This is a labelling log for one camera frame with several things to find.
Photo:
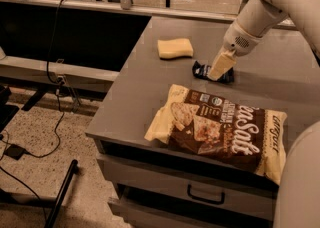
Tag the grey lower drawer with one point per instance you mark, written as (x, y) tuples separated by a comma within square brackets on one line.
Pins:
[(139, 216)]

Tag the brown sea salt chips bag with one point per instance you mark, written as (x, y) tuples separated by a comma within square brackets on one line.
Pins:
[(248, 138)]

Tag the dark blue rxbar wrapper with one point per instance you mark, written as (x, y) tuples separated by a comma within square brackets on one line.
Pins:
[(201, 71)]

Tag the grey drawer with black handle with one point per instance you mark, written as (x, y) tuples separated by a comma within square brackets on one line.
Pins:
[(236, 198)]

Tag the black power adapter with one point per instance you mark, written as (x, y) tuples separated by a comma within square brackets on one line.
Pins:
[(14, 151)]

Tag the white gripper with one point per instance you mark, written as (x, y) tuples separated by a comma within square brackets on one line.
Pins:
[(239, 40)]

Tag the yellow sponge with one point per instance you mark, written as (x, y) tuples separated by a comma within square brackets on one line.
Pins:
[(175, 48)]

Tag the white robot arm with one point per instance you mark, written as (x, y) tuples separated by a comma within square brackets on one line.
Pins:
[(298, 201)]

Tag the black metal stand leg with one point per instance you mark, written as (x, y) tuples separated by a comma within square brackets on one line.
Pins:
[(72, 170)]

